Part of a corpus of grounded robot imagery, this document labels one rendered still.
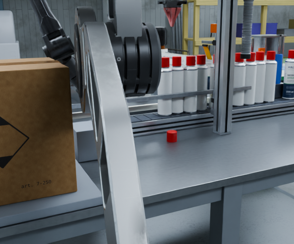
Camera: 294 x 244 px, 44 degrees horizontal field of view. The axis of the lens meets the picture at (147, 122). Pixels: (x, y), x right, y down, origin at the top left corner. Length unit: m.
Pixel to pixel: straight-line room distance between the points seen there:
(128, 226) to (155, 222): 1.57
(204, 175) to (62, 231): 0.37
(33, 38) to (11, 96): 9.05
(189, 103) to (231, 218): 0.48
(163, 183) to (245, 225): 1.11
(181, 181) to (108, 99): 0.53
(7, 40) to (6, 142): 4.57
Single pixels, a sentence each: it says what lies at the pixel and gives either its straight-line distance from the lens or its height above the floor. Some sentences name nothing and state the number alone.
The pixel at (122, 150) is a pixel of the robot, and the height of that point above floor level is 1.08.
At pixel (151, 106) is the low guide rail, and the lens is 1.33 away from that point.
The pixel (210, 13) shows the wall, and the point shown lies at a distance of 10.63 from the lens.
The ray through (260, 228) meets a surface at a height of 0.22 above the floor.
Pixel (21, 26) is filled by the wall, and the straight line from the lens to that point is 9.80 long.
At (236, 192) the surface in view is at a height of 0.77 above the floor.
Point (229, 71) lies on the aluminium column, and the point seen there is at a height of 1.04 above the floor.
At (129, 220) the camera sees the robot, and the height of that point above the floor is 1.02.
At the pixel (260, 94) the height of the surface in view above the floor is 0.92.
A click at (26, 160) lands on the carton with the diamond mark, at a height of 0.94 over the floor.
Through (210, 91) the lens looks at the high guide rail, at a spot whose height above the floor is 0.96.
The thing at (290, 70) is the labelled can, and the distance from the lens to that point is 1.63.
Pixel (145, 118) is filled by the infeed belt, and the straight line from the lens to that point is 1.28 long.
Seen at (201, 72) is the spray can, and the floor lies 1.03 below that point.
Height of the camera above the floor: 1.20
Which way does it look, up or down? 15 degrees down
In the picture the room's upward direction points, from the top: 1 degrees counter-clockwise
